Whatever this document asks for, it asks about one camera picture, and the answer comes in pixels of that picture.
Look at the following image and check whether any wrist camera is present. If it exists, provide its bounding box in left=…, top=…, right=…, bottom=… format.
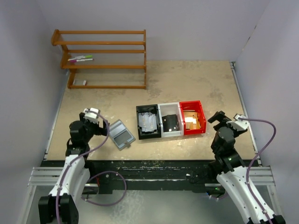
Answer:
left=84, top=108, right=100, bottom=124
left=227, top=114, right=249, bottom=131

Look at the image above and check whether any red plastic bin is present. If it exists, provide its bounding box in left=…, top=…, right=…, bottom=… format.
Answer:
left=179, top=100, right=206, bottom=135

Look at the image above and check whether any green marker pen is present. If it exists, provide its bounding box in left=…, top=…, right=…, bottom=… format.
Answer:
left=75, top=55, right=92, bottom=59

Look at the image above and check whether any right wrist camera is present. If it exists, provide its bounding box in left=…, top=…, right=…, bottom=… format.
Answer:
left=227, top=114, right=249, bottom=131

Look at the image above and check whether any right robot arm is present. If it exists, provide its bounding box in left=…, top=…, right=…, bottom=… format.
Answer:
left=208, top=111, right=285, bottom=224

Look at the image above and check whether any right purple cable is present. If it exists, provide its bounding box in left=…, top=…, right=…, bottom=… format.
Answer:
left=238, top=118, right=278, bottom=224

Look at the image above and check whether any small grey box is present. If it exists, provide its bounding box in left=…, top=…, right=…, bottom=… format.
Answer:
left=72, top=79, right=87, bottom=86

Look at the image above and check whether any white VIP cards pile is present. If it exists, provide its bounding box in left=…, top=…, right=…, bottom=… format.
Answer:
left=138, top=112, right=157, bottom=132

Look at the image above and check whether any white plastic bin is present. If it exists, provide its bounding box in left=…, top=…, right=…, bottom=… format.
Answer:
left=158, top=102, right=184, bottom=138

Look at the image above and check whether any loose purple cable loop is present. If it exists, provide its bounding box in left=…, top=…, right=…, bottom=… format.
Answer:
left=81, top=171, right=128, bottom=207

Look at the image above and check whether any grey card holder wallet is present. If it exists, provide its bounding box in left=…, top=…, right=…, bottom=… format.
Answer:
left=109, top=119, right=135, bottom=151

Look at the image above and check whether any wooden shelf rack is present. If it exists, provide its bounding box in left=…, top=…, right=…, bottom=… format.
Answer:
left=51, top=29, right=147, bottom=89

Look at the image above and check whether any black plastic bin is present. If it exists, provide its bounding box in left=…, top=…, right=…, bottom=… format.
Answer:
left=136, top=104, right=162, bottom=140

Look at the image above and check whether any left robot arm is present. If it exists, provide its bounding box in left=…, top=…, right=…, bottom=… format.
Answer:
left=38, top=108, right=109, bottom=224

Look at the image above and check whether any gold cards pile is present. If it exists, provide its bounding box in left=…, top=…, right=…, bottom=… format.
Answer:
left=184, top=111, right=201, bottom=130

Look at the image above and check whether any aluminium rail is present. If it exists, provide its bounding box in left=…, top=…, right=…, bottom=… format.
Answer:
left=28, top=167, right=63, bottom=186

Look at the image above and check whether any pink marker pen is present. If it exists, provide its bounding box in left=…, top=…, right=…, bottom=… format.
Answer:
left=68, top=58, right=94, bottom=63

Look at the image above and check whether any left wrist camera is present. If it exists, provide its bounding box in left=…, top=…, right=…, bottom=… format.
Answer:
left=84, top=108, right=100, bottom=124

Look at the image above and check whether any black cards pile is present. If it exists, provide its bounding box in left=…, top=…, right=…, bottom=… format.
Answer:
left=162, top=114, right=180, bottom=132

